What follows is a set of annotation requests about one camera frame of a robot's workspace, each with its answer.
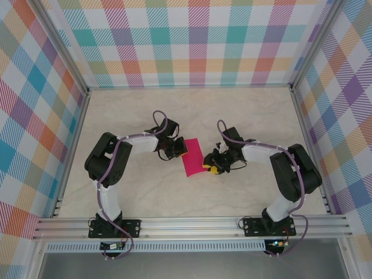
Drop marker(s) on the magenta cloth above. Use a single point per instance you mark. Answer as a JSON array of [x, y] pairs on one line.
[[193, 157]]

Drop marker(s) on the grey metal panel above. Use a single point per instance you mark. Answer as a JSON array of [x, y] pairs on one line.
[[189, 267]]

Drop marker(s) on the small circuit board with green light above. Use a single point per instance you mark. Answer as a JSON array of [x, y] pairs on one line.
[[277, 243]]

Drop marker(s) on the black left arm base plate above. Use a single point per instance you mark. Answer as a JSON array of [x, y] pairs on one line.
[[133, 226]]

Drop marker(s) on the thin aluminium rail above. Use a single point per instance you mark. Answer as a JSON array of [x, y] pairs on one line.
[[189, 87]]

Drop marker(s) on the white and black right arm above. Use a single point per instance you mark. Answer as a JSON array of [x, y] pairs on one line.
[[293, 174]]

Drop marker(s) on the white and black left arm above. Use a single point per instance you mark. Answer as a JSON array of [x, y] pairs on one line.
[[107, 162]]

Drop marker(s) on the aluminium frame post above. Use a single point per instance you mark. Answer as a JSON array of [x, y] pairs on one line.
[[316, 43], [64, 49]]

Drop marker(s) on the aluminium side rail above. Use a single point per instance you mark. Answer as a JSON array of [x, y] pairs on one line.
[[311, 151], [72, 151]]

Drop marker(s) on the long aluminium frame rail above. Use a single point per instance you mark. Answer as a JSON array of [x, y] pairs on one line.
[[189, 228]]

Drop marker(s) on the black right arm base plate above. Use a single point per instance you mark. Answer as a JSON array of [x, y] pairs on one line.
[[251, 226]]

